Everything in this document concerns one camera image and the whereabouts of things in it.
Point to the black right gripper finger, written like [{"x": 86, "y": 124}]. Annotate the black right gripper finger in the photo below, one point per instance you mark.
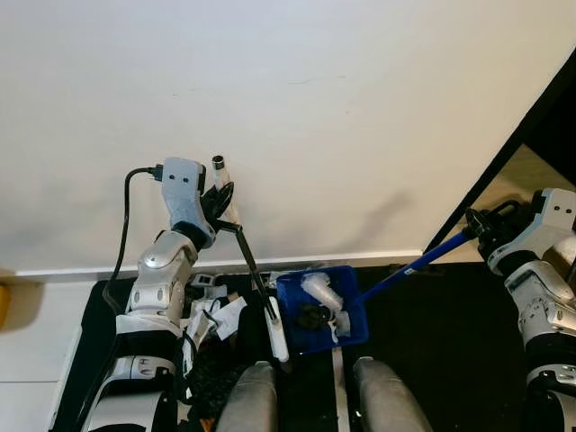
[
  {"x": 478, "y": 225},
  {"x": 502, "y": 211}
]

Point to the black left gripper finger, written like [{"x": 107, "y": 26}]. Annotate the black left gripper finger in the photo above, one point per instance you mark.
[
  {"x": 226, "y": 195},
  {"x": 230, "y": 229}
]

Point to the black-shaft broom with white head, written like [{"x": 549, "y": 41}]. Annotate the black-shaft broom with white head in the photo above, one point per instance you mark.
[{"x": 277, "y": 333}]

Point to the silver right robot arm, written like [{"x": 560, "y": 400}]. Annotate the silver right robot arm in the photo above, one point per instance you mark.
[{"x": 549, "y": 306}]

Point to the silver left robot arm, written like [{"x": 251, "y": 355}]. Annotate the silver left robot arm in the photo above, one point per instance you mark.
[{"x": 162, "y": 279}]

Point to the black floor mat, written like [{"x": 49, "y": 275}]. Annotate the black floor mat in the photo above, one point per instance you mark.
[{"x": 450, "y": 360}]

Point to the small white grey box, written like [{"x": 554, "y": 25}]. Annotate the small white grey box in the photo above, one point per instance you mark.
[{"x": 207, "y": 282}]

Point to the open cardboard trash box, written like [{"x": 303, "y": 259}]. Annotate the open cardboard trash box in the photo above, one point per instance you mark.
[{"x": 565, "y": 272}]

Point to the white crumpled paper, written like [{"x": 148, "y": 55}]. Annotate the white crumpled paper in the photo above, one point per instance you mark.
[{"x": 225, "y": 317}]

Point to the crumpled clear plastic bottle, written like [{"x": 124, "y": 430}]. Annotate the crumpled clear plastic bottle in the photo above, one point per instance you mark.
[{"x": 319, "y": 290}]

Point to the black crumpled trash lump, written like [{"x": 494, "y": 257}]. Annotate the black crumpled trash lump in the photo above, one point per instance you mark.
[{"x": 313, "y": 318}]

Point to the grey left robot leg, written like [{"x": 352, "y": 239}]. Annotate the grey left robot leg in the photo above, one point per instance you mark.
[{"x": 245, "y": 405}]

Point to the grey robot leg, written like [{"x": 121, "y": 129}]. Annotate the grey robot leg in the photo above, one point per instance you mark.
[
  {"x": 387, "y": 405},
  {"x": 245, "y": 405}
]

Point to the white tape strip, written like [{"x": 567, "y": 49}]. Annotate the white tape strip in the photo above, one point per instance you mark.
[{"x": 341, "y": 396}]

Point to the grey right robot leg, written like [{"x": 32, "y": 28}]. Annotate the grey right robot leg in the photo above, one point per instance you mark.
[{"x": 387, "y": 405}]

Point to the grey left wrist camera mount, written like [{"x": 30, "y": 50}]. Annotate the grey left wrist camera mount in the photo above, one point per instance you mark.
[{"x": 184, "y": 193}]

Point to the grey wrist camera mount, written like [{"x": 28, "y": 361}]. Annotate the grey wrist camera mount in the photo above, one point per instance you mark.
[
  {"x": 544, "y": 225},
  {"x": 184, "y": 193}
]

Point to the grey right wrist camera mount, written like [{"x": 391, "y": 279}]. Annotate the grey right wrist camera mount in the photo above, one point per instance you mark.
[{"x": 544, "y": 225}]

